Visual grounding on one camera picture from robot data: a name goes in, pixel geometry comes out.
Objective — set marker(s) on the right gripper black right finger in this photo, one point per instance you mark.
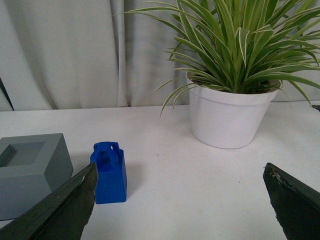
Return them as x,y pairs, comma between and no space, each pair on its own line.
296,205

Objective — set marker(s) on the white curtain backdrop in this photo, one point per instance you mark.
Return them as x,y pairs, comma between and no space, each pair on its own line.
82,54

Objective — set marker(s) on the blue plastic part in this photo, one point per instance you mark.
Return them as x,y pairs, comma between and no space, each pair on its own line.
111,184

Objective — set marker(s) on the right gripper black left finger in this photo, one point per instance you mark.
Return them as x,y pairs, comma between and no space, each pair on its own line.
62,215

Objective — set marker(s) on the gray square base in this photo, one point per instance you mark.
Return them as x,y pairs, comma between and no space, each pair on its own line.
31,168

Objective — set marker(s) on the white plant pot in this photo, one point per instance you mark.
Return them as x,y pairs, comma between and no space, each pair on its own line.
225,120

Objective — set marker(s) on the green spider plant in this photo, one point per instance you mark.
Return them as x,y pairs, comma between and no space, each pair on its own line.
241,46

